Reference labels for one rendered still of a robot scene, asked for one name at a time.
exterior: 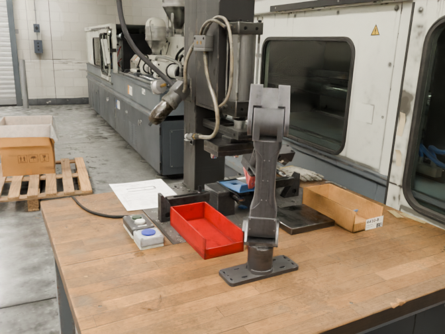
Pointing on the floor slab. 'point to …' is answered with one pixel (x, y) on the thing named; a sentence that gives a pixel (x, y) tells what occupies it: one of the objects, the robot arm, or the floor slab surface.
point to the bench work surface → (290, 301)
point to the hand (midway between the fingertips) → (250, 185)
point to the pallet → (33, 199)
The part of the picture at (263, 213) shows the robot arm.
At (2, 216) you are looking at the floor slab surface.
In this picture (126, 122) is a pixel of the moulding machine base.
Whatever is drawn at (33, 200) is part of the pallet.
